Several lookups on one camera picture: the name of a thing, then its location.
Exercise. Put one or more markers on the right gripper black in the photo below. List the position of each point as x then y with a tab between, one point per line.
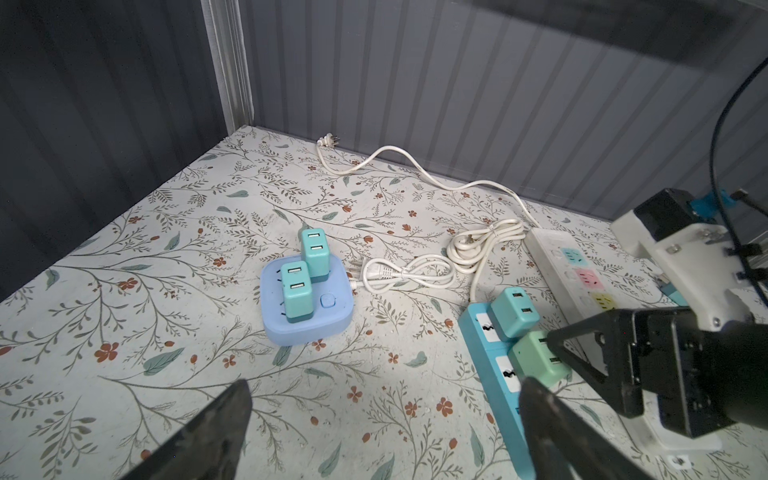
704	381

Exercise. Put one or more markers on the teal charger cube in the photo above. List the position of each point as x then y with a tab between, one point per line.
513	313
297	291
315	253

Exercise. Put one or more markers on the light blue square power socket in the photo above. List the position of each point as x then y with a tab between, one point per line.
333	305

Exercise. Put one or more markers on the teal power strip with USB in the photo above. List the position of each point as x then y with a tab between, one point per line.
501	385

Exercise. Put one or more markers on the green charger cube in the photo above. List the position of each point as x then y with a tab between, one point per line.
531	357

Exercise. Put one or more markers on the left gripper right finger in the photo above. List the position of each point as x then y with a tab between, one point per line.
562	445

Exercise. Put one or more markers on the white multicolour power strip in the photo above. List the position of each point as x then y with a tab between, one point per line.
581	292

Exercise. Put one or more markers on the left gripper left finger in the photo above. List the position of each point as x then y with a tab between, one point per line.
209	446

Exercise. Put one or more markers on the teal charger cube front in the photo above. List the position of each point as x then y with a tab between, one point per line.
297	291

